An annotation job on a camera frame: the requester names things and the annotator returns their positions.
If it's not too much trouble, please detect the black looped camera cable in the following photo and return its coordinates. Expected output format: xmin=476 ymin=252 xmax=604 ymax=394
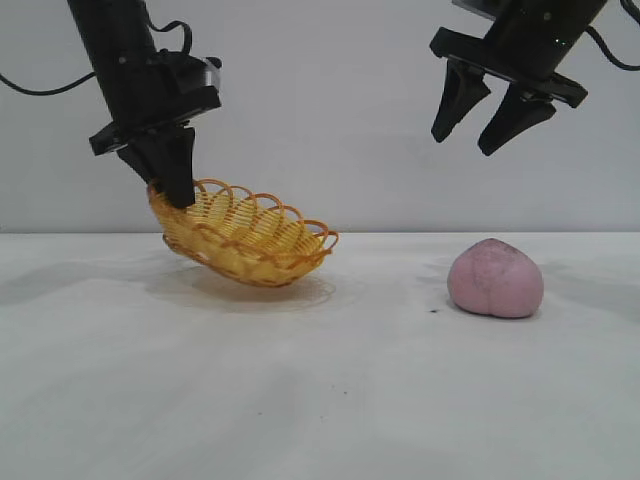
xmin=147 ymin=14 xmax=195 ymax=55

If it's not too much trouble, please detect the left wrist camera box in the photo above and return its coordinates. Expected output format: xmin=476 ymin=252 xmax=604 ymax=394
xmin=155 ymin=48 xmax=224 ymax=99

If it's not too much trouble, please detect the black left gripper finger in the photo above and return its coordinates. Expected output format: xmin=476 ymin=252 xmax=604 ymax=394
xmin=158 ymin=126 xmax=198 ymax=210
xmin=117 ymin=138 xmax=167 ymax=194

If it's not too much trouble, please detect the pink peach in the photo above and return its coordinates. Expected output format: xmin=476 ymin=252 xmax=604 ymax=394
xmin=447 ymin=238 xmax=545 ymax=320

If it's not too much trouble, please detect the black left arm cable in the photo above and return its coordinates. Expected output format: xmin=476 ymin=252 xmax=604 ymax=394
xmin=0 ymin=71 xmax=97 ymax=97

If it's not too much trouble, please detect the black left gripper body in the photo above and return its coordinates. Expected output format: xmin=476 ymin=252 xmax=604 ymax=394
xmin=89 ymin=52 xmax=223 ymax=158

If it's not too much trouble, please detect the yellow woven plastic basket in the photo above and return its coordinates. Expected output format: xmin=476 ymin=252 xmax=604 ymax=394
xmin=147 ymin=175 xmax=340 ymax=289

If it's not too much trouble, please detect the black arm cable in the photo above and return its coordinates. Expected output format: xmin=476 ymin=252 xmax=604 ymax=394
xmin=0 ymin=71 xmax=97 ymax=97
xmin=584 ymin=0 xmax=640 ymax=70

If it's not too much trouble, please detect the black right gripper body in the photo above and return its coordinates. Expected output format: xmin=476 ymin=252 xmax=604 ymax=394
xmin=428 ymin=0 xmax=607 ymax=109

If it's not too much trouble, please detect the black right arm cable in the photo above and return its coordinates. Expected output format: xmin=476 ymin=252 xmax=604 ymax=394
xmin=584 ymin=0 xmax=640 ymax=70

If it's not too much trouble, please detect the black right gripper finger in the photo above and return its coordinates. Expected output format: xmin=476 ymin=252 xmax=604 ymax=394
xmin=477 ymin=87 xmax=558 ymax=158
xmin=430 ymin=62 xmax=492 ymax=145

